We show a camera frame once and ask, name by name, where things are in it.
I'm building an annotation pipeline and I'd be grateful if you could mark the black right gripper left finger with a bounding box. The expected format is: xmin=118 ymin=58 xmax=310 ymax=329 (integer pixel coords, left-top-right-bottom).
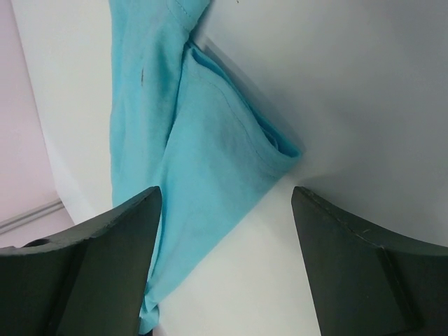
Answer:
xmin=1 ymin=187 xmax=161 ymax=335

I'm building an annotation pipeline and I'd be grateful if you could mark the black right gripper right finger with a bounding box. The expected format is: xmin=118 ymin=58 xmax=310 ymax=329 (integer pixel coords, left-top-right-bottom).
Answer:
xmin=291 ymin=187 xmax=447 ymax=335

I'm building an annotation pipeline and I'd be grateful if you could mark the light blue t-shirt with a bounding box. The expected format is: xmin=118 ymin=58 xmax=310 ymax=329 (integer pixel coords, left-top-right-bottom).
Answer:
xmin=109 ymin=1 xmax=301 ymax=335

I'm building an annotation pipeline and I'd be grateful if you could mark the aluminium frame rail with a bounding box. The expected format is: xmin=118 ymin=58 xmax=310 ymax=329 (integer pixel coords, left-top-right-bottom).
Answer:
xmin=0 ymin=199 xmax=64 ymax=234

